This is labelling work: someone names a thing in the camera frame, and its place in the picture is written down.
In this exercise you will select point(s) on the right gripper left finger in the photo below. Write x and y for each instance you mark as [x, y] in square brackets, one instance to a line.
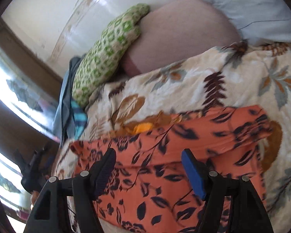
[50, 212]

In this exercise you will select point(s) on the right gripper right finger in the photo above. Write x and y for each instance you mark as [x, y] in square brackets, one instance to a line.
[247, 212]

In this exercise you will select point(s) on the orange floral garment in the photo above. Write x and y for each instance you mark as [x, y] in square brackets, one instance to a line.
[159, 179]

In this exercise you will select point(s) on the person's left hand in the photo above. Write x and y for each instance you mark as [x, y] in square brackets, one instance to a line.
[35, 194]

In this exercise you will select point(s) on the blue-grey cloth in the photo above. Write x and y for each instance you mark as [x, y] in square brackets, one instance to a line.
[62, 115]

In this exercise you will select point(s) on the teal striped garment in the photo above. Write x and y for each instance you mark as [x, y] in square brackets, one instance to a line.
[80, 120]

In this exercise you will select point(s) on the wooden stained-glass door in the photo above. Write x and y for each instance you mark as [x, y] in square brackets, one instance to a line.
[28, 100]

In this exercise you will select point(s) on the green checkered pillow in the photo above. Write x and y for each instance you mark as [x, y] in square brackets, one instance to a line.
[102, 60]

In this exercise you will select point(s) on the floral leaf-print blanket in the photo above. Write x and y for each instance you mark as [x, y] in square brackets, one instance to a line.
[230, 106]

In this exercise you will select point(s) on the pink bolster cushion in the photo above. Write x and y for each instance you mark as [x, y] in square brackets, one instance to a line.
[177, 31]

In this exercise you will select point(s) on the grey-blue pillow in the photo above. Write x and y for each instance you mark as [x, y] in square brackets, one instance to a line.
[258, 21]

